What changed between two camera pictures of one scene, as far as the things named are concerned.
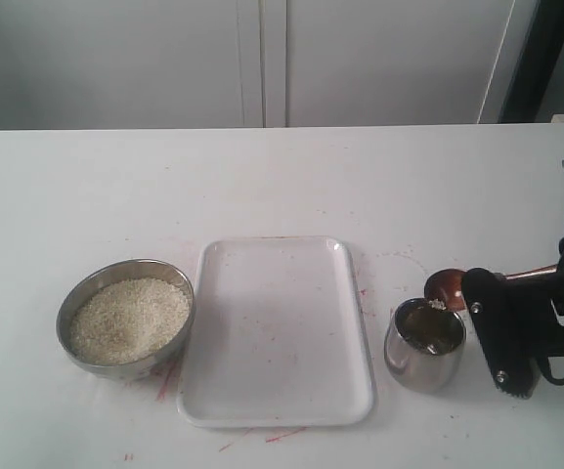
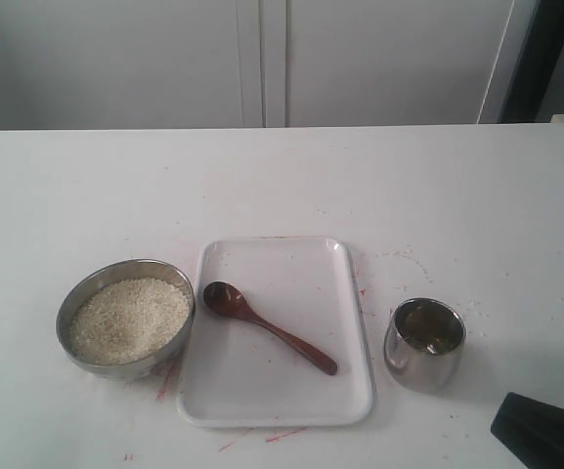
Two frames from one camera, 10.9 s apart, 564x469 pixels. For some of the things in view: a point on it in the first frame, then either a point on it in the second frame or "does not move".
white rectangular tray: [277, 337] does not move
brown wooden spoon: [444, 286] -> [226, 300]
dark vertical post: [534, 73] does not move
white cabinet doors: [77, 64] does not move
